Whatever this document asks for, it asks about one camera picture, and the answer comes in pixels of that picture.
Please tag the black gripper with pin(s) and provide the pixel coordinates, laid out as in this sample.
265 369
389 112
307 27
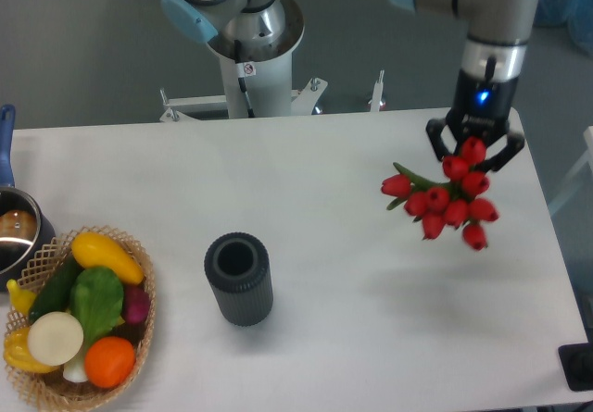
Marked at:
480 109

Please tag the red tulip bouquet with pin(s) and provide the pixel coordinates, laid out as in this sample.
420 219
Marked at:
458 202

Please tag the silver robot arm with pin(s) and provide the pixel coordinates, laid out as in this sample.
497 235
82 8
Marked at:
254 41

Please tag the blue plastic bag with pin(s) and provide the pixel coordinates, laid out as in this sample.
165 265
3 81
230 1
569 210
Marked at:
574 15

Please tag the black device at edge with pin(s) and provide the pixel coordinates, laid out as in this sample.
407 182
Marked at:
576 362

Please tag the dark grey ribbed vase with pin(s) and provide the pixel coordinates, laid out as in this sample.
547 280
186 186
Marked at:
237 266

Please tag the purple radish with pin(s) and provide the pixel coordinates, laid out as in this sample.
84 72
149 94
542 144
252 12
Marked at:
136 305

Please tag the yellow squash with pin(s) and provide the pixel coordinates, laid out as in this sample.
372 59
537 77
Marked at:
92 249

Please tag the green lettuce leaf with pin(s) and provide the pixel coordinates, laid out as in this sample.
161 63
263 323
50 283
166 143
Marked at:
96 300

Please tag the orange fruit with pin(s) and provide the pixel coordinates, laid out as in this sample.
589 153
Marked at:
109 361

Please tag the dark green cucumber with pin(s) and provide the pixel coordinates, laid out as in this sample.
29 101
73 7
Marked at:
55 294

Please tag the white onion half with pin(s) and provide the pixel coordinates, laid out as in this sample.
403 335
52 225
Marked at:
55 338

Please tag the woven wicker basket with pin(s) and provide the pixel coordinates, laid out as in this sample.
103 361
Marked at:
50 392

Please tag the yellow bell pepper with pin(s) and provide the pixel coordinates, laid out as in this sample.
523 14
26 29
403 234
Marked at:
17 353

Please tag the white frame at right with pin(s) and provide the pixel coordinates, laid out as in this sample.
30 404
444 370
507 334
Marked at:
575 178

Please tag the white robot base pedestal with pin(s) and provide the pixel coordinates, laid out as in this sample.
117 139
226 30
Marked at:
251 90

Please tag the blue handled saucepan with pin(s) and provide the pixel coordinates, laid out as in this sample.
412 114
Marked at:
24 227

